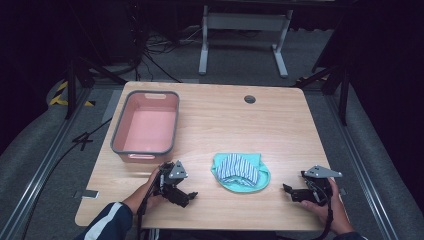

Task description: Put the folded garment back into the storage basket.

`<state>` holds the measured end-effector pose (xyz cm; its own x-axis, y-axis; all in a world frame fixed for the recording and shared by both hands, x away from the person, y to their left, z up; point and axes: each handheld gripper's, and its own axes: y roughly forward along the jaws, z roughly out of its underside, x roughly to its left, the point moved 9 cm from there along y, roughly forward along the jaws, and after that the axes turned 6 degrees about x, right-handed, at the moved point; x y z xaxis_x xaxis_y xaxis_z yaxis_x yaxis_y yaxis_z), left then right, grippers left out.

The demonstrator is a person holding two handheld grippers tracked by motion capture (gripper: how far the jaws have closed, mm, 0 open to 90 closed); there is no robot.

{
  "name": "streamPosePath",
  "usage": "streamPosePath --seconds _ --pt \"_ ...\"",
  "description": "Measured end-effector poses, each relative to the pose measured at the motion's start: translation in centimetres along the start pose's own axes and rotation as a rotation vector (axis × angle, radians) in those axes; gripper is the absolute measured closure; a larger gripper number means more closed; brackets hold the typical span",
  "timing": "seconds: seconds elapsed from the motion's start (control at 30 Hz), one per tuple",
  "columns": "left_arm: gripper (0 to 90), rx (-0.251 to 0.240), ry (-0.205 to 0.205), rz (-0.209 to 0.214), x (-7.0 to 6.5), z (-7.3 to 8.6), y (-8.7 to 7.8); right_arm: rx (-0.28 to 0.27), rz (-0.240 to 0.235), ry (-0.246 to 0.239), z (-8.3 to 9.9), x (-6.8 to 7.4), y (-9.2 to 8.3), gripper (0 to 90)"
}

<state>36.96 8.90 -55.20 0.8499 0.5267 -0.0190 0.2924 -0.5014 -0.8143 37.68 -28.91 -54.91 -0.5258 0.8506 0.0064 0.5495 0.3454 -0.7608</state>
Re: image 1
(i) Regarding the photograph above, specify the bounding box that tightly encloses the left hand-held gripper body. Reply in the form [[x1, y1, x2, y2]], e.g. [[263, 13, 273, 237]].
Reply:
[[155, 160, 190, 208]]

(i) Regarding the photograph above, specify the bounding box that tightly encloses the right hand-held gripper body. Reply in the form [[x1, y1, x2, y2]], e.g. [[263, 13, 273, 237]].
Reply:
[[291, 164, 344, 206]]

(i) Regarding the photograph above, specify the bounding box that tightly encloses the teal and striped cloth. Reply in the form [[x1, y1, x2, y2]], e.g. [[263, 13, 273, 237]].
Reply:
[[210, 152, 272, 194]]

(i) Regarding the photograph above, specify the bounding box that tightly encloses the pink basin with grey rim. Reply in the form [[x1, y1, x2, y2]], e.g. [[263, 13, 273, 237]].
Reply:
[[110, 89, 181, 164]]

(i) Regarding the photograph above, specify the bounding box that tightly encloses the person's left hand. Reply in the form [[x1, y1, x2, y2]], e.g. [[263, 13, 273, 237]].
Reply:
[[122, 167, 165, 215]]

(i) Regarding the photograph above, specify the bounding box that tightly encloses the person's right hand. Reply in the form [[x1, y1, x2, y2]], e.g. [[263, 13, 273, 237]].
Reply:
[[299, 177, 355, 236]]

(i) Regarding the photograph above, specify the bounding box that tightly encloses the grey tape patch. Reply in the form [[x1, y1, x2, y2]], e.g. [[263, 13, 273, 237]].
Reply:
[[73, 188, 100, 200]]

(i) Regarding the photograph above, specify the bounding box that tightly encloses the black tripod stand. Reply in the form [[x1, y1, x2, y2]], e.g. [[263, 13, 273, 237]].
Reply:
[[292, 62, 350, 127], [64, 55, 128, 120]]

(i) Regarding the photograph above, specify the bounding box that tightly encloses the yellow and black floor tape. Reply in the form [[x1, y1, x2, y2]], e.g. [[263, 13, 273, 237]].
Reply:
[[48, 80, 96, 108]]

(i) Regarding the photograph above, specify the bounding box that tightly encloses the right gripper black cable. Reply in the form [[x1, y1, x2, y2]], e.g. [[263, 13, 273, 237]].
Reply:
[[309, 181, 335, 240]]

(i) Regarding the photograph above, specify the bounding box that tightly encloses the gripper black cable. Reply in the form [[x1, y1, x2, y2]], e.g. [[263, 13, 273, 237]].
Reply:
[[135, 173, 160, 240], [309, 181, 335, 240]]

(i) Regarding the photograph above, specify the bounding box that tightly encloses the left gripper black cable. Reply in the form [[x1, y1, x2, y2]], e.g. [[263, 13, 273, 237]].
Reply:
[[135, 173, 160, 240]]

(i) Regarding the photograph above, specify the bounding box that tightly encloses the grey metal floor rail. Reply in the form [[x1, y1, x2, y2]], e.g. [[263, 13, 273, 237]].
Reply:
[[0, 85, 93, 240], [323, 94, 399, 240]]

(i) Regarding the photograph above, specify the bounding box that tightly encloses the long black floor cable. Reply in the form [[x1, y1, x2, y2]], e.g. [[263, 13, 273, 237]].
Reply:
[[20, 117, 113, 240]]

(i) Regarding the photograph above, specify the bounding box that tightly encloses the bundle of black floor cables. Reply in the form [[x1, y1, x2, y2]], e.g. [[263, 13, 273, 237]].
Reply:
[[131, 26, 203, 84]]

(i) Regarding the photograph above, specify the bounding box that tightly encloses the white metal desk frame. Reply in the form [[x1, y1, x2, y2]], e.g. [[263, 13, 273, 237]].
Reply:
[[198, 4, 294, 80]]

